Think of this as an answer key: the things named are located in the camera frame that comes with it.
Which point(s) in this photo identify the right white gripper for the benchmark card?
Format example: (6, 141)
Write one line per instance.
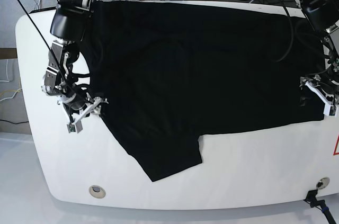
(76, 108)

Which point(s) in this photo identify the table grommet hole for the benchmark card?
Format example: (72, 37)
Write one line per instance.
(323, 183)
(97, 192)

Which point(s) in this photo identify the red warning triangle sticker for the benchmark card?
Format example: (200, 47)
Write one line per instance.
(336, 151)

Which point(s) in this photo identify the black T-shirt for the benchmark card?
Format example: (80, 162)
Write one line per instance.
(174, 72)

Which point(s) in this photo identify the right table grommet hole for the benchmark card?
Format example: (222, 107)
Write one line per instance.
(323, 183)

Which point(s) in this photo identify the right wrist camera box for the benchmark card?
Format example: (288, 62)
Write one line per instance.
(75, 127)

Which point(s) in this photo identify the left table grommet hole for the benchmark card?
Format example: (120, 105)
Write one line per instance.
(97, 192)

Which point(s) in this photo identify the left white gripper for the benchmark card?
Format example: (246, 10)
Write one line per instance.
(325, 89)

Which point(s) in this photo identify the black clamp with cable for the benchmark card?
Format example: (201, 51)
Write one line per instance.
(321, 205)

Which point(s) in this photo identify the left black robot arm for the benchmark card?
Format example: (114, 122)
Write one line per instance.
(323, 18)

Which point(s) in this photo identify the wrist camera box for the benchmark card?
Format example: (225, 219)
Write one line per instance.
(75, 127)
(330, 110)

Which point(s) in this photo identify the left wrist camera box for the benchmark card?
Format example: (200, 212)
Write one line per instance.
(330, 110)

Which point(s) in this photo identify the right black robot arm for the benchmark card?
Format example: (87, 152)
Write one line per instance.
(68, 26)

